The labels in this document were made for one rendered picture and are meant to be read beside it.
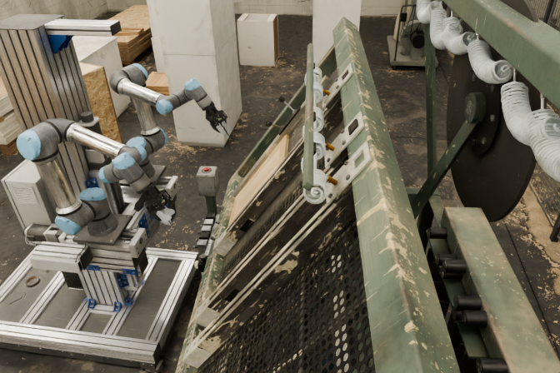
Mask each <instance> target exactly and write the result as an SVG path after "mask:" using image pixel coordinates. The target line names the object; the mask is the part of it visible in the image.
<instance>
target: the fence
mask: <svg viewBox="0 0 560 373"><path fill-rule="evenodd" d="M322 79H323V78H322ZM331 83H332V80H331V78H329V77H328V76H326V75H325V76H324V80H323V81H322V83H321V85H322V89H324V88H325V89H327V88H328V86H329V85H330V84H331ZM305 106H306V100H305V101H304V103H303V104H302V105H301V110H300V111H299V112H298V114H297V115H296V116H295V117H294V118H293V120H292V121H291V122H290V123H289V125H288V126H287V127H286V129H285V130H284V131H283V133H282V134H281V135H280V136H279V135H277V137H276V138H275V139H274V141H273V142H272V143H271V145H270V146H269V147H268V148H267V150H266V151H265V152H264V153H263V154H262V156H261V157H260V158H259V159H258V161H257V162H256V163H255V165H254V166H253V167H252V169H251V170H250V171H249V173H248V174H247V175H246V176H245V177H244V178H243V180H242V181H241V182H240V184H239V185H238V186H237V188H236V189H235V190H234V192H233V194H232V196H233V197H236V196H237V195H238V193H239V192H240V191H241V190H242V189H243V188H244V186H245V185H246V184H247V183H248V181H249V180H250V179H251V177H252V176H253V175H254V173H255V172H256V171H257V170H258V168H259V167H260V166H261V165H262V164H263V163H264V161H265V160H266V159H267V158H268V156H269V155H270V154H271V152H272V151H273V150H274V148H275V147H276V146H277V145H278V143H279V142H280V141H281V140H282V139H283V138H284V136H285V135H286V134H288V135H290V134H291V132H292V131H293V130H294V128H295V127H296V126H297V125H298V123H299V122H300V121H301V120H302V119H303V118H304V116H305Z"/></svg>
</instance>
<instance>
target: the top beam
mask: <svg viewBox="0 0 560 373"><path fill-rule="evenodd" d="M332 34H333V40H334V47H335V53H336V60H337V73H338V77H340V75H341V74H342V73H343V71H344V70H345V69H346V68H347V66H348V65H349V64H350V63H351V64H352V70H353V74H352V76H350V78H349V79H348V80H347V81H346V82H345V84H344V85H343V86H342V87H341V89H340V93H341V100H342V113H343V120H344V126H345V127H346V126H347V125H348V124H349V123H350V121H351V120H352V119H353V118H354V117H355V116H356V115H357V114H358V113H359V112H362V118H363V122H364V128H363V129H362V130H361V131H360V132H359V133H358V134H357V136H356V137H355V138H354V139H353V140H352V141H351V142H350V143H349V144H348V145H347V152H348V159H349V158H350V157H351V156H352V155H353V154H354V153H355V152H356V151H357V150H358V148H359V147H360V146H361V145H362V144H363V143H364V142H365V141H367V142H368V146H369V151H370V155H371V158H372V160H371V161H370V163H369V164H368V165H367V166H366V167H365V168H364V169H363V170H362V171H361V172H360V173H359V174H358V175H357V176H356V177H355V178H354V179H353V180H352V192H353V199H354V206H355V212H356V219H357V231H358V238H359V245H360V252H361V258H362V271H363V278H364V285H365V292H366V298H367V311H368V318H369V324H370V331H371V337H372V350H373V357H374V364H375V371H376V373H461V372H460V370H459V367H458V362H457V359H456V356H455V353H454V350H453V345H452V342H451V339H450V336H449V333H448V329H447V325H446V322H445V320H444V316H443V312H442V308H441V306H440V303H439V299H438V294H437V292H436V289H435V285H434V283H433V278H432V275H431V272H430V269H429V266H428V261H427V258H426V255H425V252H424V250H423V244H422V242H421V238H420V236H419V233H418V228H417V225H416V222H415V219H414V215H413V211H412V208H411V205H410V202H409V199H408V194H407V191H406V188H405V186H404V182H403V177H402V174H401V172H400V168H399V165H398V160H397V158H396V155H395V151H394V149H393V144H392V141H391V137H390V135H389V132H388V127H387V124H386V121H385V118H384V115H383V110H382V108H381V104H380V101H379V99H378V94H377V90H376V88H375V85H374V81H373V77H372V74H371V71H370V68H369V65H368V60H367V57H366V54H365V51H364V48H363V43H362V40H361V38H360V34H359V31H358V27H357V26H356V25H355V24H353V23H352V22H350V21H349V20H348V19H346V18H345V17H342V19H341V20H340V21H339V23H338V24H337V26H336V27H335V28H334V29H333V30H332Z"/></svg>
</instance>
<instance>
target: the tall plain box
mask: <svg viewBox="0 0 560 373"><path fill-rule="evenodd" d="M153 2H154V7H155V12H156V17H157V26H158V31H159V36H160V41H161V46H162V55H163V61H164V66H165V71H166V75H167V84H168V89H169V94H170V95H172V94H174V93H175V92H177V91H179V90H181V89H183V88H184V84H185V83H186V82H188V81H189V80H191V79H192V78H196V79H197V80H198V82H200V84H201V86H202V87H203V89H204V90H205V91H206V93H207V94H208V95H209V96H210V98H211V99H212V101H213V103H214V104H215V105H214V106H215V108H217V110H218V111H219V110H223V111H224V112H225V114H226V115H227V119H226V120H227V124H228V125H229V126H230V127H231V129H230V130H229V131H230V134H231V132H232V131H233V128H234V127H235V125H236V123H237V121H238V118H239V117H240V114H241V112H242V111H243V110H242V98H241V88H240V76H239V66H238V45H237V35H236V32H235V31H236V23H235V12H234V1H233V0H153ZM172 113H173V118H174V123H175V127H176V133H177V141H178V142H181V143H182V145H189V146H202V147H224V146H225V144H226V142H227V140H228V138H229V137H226V136H224V135H223V134H221V133H219V132H216V131H215V130H213V128H212V127H211V125H210V122H209V121H208V120H207V119H206V110H205V111H203V110H202V108H200V107H199V105H198V104H197V103H196V102H195V101H194V99H193V100H191V101H190V102H187V103H186V104H183V105H182V106H180V107H178V108H176V109H175V110H173V111H172ZM223 114H224V113H223ZM225 114H224V115H225ZM226 115H225V116H226Z"/></svg>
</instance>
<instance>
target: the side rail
mask: <svg viewBox="0 0 560 373"><path fill-rule="evenodd" d="M317 67H318V68H320V69H321V70H322V78H323V77H324V76H325V75H326V76H328V77H330V76H331V75H332V73H333V72H334V71H335V69H336V68H337V60H336V53H335V47H334V44H333V45H332V46H331V48H330V49H329V50H328V52H327V53H326V54H325V56H324V57H323V58H322V60H321V61H320V63H319V64H318V65H317ZM305 84H306V83H305V82H304V83H303V85H302V86H301V87H300V88H299V89H298V91H297V92H296V94H295V95H294V96H293V97H292V99H291V100H290V102H289V103H288V105H289V106H290V107H291V108H292V109H293V110H294V109H297V108H298V106H299V105H300V106H301V105H302V104H303V103H304V101H305V100H306V86H305ZM292 114H293V111H292V110H291V109H290V108H289V107H288V106H285V108H284V109H283V110H282V112H281V113H280V114H279V116H278V117H277V119H276V120H275V121H274V123H273V124H274V125H278V126H280V127H281V126H282V125H284V124H285V122H286V121H287V120H288V118H289V117H290V116H291V115H292ZM280 127H275V126H270V127H269V128H268V130H267V131H266V133H265V134H264V135H263V137H262V138H261V140H260V141H259V142H258V143H257V145H256V146H255V147H254V148H253V150H252V151H251V152H250V154H249V155H248V156H247V158H246V159H245V160H244V162H243V163H242V165H241V166H240V167H239V168H238V170H237V174H239V175H241V176H242V177H245V176H246V175H247V174H248V173H249V171H250V170H251V169H252V168H253V166H254V165H255V163H256V162H257V161H258V159H259V158H260V157H261V156H262V154H263V153H264V152H265V151H266V150H267V149H268V147H269V146H270V145H271V143H272V142H273V140H274V139H275V138H276V137H277V135H278V134H279V130H280Z"/></svg>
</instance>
